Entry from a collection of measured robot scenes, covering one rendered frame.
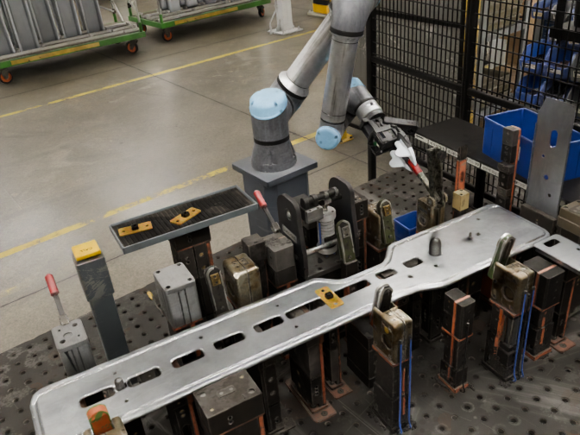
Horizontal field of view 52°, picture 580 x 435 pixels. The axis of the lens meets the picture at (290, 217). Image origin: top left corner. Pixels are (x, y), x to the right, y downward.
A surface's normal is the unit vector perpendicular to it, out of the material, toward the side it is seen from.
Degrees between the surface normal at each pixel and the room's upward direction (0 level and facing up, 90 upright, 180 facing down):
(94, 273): 90
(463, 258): 0
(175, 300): 90
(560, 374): 0
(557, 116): 90
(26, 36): 86
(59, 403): 0
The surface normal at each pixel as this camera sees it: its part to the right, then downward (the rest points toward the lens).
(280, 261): 0.49, 0.41
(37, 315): -0.08, -0.86
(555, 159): -0.87, 0.31
